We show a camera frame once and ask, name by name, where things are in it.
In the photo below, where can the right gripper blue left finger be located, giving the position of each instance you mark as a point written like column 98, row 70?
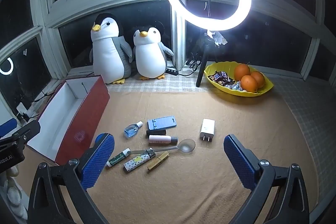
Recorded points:
column 94, row 159

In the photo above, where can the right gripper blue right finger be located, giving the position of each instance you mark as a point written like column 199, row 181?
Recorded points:
column 243, row 160

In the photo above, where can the green white lip balm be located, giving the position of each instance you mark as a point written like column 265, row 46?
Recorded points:
column 118, row 158

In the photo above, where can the clear blue sanitizer bottle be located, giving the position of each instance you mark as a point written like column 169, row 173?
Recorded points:
column 132, row 129

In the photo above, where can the red cardboard box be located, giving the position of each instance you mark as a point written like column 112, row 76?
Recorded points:
column 69, row 120

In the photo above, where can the patterned white lighter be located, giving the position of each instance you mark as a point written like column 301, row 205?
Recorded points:
column 138, row 161

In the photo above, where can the pink cosmetic bottle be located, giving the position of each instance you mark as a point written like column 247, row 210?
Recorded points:
column 163, row 139

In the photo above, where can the black lipstick tube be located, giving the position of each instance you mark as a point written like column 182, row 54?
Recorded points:
column 159, row 132

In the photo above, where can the white usb charger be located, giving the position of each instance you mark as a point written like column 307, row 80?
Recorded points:
column 207, row 130

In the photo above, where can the wooden clothespin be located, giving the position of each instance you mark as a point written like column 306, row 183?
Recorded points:
column 157, row 161

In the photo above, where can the grey spoon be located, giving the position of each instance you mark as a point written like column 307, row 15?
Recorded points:
column 185, row 146

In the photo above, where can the blue phone stand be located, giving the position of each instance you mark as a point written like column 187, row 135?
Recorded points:
column 161, row 123

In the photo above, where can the orange fruit front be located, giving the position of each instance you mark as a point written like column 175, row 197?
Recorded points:
column 249, row 83

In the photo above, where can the orange fruit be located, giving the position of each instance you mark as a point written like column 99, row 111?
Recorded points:
column 259, row 77
column 249, row 83
column 240, row 71

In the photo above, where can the large plush penguin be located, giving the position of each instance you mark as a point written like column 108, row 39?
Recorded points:
column 110, row 55

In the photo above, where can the orange fruit right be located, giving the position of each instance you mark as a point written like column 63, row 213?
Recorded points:
column 259, row 77

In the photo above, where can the small plush penguin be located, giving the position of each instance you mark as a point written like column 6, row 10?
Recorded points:
column 150, row 53

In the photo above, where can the candy pile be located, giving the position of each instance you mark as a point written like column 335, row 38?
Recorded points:
column 222, row 78

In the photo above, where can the black power strip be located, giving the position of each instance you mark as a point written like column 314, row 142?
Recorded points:
column 172, row 72

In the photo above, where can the orange fruit back left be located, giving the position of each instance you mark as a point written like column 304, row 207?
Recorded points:
column 240, row 71

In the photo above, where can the yellow fruit bowl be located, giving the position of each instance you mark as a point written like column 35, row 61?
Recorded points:
column 228, row 67

